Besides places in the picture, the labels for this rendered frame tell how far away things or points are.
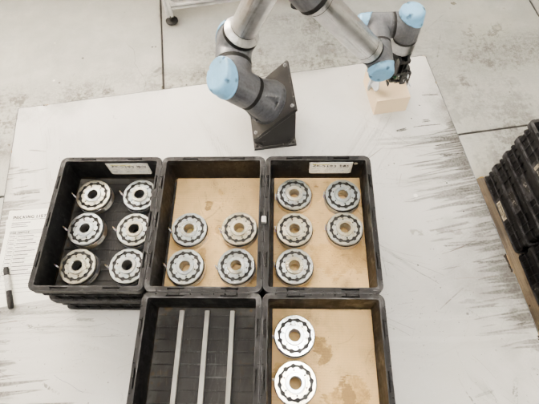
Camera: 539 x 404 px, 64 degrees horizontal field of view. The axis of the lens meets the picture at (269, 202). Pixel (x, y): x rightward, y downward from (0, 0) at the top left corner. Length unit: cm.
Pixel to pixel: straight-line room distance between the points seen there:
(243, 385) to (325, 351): 22
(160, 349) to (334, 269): 51
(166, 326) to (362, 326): 51
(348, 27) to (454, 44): 191
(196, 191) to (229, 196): 10
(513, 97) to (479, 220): 146
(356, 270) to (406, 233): 28
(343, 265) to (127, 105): 103
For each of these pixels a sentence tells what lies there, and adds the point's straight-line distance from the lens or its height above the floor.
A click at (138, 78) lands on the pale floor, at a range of 285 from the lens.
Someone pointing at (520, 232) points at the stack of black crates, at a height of 26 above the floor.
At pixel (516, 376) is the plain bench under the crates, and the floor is 70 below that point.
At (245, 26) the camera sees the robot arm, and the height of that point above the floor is 110.
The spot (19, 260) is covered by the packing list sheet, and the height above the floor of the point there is 70.
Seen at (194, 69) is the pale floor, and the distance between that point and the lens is 281.
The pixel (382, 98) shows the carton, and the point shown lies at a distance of 161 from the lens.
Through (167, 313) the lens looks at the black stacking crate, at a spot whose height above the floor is 83.
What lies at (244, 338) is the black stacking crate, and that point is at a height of 83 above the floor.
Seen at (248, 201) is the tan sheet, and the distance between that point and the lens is 130.
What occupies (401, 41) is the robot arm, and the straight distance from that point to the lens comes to 146.
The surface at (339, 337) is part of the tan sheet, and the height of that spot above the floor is 83.
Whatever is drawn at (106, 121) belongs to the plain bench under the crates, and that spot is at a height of 70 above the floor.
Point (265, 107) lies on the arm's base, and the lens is 141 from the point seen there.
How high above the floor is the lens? 198
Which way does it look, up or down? 63 degrees down
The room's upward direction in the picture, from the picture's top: 5 degrees counter-clockwise
